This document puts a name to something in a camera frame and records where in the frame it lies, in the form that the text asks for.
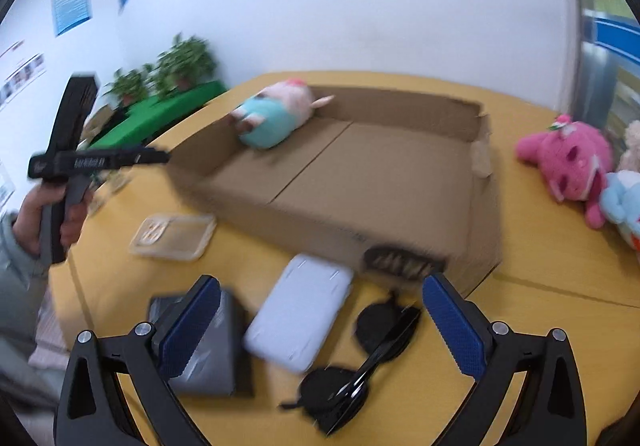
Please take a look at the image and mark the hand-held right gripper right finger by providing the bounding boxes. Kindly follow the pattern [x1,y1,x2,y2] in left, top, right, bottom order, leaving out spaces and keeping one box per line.
[421,272,590,446]

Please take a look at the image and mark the black sunglasses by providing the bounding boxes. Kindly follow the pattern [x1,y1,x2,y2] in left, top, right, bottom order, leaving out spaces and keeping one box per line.
[279,291,423,437]

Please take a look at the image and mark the small potted plant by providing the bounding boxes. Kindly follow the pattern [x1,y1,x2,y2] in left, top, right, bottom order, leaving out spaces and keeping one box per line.
[102,66,155,108]

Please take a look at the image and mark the clear plastic container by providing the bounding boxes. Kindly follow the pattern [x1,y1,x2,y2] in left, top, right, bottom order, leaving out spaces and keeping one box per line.
[129,213,217,261]

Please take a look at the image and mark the blue framed wall poster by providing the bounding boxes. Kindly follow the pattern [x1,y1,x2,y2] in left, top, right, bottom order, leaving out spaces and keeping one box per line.
[51,0,93,38]

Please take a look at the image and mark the beige plush toy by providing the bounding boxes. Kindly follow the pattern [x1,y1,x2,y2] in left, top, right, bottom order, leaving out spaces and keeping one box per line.
[617,120,640,173]

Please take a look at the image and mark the person's left hand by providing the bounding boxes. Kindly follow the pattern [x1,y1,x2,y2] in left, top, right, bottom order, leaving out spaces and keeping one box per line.
[12,185,96,255]

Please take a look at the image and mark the green covered table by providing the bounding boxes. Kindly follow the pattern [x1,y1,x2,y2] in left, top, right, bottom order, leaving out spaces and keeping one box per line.
[87,80,228,149]

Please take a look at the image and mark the photo wall poster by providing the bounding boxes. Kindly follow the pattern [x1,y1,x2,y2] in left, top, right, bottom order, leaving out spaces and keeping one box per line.
[0,40,47,108]

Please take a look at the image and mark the large potted plant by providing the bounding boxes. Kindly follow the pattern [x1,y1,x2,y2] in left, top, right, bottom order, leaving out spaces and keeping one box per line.
[152,33,218,94]

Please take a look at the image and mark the white rectangular case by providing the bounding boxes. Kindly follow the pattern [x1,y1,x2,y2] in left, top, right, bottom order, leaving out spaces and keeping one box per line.
[243,253,353,374]

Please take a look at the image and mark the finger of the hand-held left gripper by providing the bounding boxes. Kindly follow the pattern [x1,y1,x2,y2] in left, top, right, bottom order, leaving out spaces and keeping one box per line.
[134,149,170,166]

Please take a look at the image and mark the wooden desktop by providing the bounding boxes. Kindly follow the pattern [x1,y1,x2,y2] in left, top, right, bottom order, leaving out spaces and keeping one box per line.
[47,71,640,446]

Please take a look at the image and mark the light blue plush toy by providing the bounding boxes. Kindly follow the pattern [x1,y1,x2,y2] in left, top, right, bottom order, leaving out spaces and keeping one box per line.
[599,170,640,253]

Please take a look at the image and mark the glass door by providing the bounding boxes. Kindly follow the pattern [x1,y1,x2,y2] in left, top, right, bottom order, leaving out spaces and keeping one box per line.
[570,0,640,139]

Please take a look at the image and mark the small brown cardboard box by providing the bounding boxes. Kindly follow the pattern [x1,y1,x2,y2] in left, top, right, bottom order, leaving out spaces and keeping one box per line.
[80,105,117,143]

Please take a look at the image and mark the person's left forearm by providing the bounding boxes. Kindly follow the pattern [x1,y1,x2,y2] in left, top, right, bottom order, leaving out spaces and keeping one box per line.
[0,212,51,297]

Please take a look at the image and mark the grey and black box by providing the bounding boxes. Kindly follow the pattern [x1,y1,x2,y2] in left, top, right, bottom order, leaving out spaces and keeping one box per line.
[147,288,255,399]

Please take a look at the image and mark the teal and pink plush toy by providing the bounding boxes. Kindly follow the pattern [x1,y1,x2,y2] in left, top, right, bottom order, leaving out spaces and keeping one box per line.
[229,78,335,149]

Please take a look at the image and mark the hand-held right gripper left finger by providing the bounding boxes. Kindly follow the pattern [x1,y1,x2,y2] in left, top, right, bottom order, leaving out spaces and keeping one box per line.
[52,274,223,446]

